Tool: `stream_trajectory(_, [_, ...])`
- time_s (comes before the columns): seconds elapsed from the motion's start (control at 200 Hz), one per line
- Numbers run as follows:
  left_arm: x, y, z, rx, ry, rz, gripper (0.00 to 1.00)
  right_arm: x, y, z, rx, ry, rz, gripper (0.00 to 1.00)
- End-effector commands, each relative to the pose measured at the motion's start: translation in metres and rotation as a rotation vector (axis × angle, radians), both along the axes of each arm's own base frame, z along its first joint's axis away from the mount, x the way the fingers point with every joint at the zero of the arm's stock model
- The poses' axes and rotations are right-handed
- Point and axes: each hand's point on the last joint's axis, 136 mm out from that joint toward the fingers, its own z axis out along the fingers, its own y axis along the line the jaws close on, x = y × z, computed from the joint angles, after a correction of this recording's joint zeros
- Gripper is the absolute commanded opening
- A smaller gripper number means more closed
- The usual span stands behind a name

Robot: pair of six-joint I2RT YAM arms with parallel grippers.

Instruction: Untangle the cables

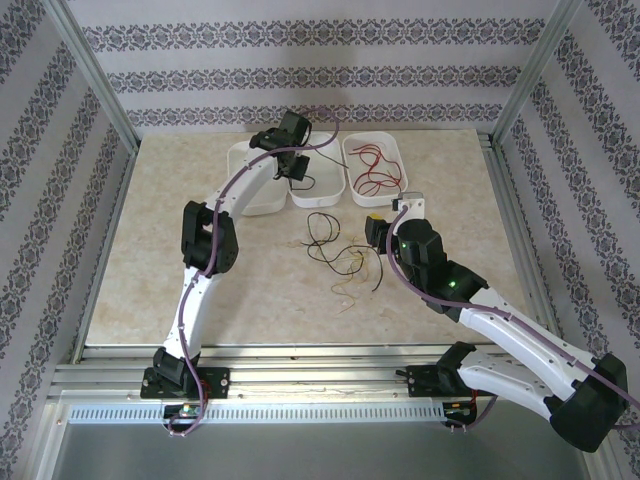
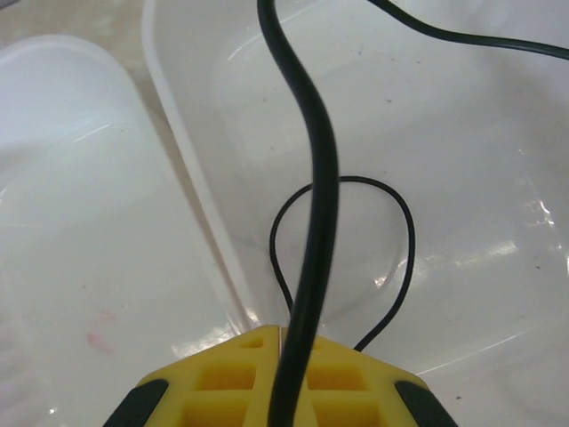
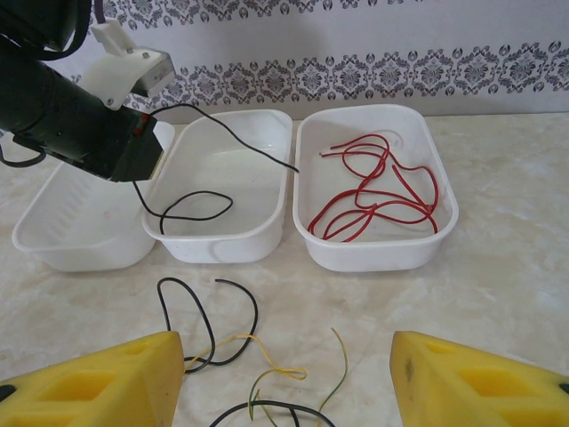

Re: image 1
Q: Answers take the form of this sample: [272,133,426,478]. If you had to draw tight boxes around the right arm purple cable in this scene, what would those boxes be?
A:
[387,207,640,434]

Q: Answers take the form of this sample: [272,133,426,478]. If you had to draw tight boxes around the aluminium frame post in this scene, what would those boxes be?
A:
[43,0,140,154]
[492,0,594,146]

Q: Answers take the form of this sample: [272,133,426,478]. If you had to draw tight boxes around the white plastic tray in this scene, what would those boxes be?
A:
[227,140,289,217]
[340,130,407,207]
[283,132,347,209]

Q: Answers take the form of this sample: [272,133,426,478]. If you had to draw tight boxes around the aluminium mounting rails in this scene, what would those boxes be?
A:
[53,343,586,402]

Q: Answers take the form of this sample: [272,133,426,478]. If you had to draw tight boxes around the aluminium side rail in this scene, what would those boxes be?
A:
[73,144,141,364]
[477,130,569,359]

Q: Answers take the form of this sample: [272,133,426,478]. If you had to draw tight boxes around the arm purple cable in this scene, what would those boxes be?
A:
[167,106,342,439]
[387,207,640,434]

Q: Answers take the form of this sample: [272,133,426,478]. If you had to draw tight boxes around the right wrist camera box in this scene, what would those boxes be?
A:
[389,191,427,220]

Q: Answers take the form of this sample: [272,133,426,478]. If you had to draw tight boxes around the grey metal sheet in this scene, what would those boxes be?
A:
[37,422,609,480]

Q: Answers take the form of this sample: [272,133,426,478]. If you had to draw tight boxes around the slotted white cable duct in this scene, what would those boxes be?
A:
[67,401,447,425]

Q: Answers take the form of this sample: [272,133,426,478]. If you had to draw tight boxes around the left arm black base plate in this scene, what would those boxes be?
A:
[141,367,231,400]

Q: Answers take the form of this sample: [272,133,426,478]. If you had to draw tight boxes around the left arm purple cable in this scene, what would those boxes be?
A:
[167,106,342,439]

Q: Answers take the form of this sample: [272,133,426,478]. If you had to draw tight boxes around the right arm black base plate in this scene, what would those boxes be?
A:
[405,364,496,400]

